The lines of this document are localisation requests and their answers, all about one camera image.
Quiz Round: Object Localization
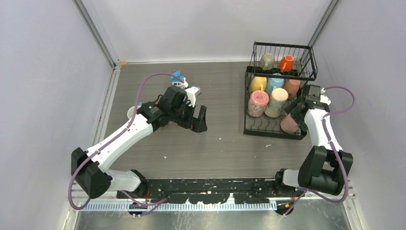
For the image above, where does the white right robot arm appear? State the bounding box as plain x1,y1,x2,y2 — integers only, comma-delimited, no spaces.
273,84,353,197

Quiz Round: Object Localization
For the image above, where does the light blue mug in rack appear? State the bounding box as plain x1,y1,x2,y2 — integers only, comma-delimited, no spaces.
265,77,285,95

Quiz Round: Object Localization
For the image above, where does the toy brick house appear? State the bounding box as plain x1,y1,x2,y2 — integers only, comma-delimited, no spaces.
170,70,189,89

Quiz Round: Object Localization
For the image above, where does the beige mug upper shelf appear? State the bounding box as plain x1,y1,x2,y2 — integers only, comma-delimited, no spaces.
259,53,275,70

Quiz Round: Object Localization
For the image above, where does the pink faceted mug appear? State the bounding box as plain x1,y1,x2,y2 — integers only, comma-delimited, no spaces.
280,114,300,134

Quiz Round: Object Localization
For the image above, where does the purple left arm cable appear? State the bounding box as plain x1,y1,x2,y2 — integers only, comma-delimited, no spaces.
68,72,185,211

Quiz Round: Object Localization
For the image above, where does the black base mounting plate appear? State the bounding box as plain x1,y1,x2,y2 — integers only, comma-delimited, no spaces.
128,178,302,204

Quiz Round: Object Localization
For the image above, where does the yellow mug in rack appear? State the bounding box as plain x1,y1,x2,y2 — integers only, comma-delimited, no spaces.
249,76,267,93

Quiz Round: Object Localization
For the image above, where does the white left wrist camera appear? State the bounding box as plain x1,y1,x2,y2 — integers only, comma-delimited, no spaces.
185,86,201,107

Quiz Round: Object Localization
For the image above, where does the orange mug upper shelf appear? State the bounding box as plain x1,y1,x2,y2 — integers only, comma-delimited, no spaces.
279,55,294,72

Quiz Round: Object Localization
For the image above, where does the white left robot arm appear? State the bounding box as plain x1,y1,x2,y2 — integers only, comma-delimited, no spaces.
71,86,207,199

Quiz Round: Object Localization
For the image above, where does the pink patterned mug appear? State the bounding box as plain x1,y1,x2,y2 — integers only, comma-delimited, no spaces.
247,90,270,117

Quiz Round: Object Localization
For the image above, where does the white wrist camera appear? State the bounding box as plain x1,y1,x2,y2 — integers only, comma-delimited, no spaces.
185,86,201,107
320,88,331,105

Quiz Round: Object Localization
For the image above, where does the tall cream dragon mug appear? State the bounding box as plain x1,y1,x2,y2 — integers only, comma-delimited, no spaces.
264,88,288,118

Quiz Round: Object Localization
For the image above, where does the aluminium slotted rail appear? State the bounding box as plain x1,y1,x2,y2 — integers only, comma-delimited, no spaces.
83,192,277,214

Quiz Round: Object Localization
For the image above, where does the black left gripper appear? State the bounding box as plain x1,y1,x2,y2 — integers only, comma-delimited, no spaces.
170,100,207,133

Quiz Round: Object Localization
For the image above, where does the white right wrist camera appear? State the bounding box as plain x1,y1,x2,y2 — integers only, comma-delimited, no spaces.
320,88,331,105

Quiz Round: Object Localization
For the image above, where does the black wire dish rack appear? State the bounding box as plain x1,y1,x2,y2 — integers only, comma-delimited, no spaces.
243,41,317,140

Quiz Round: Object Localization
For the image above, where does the blue floral mug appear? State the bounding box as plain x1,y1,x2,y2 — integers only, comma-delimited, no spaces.
127,102,143,120

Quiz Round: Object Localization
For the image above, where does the salmon pink mug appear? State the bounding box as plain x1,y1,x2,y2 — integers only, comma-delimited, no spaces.
283,79,301,100

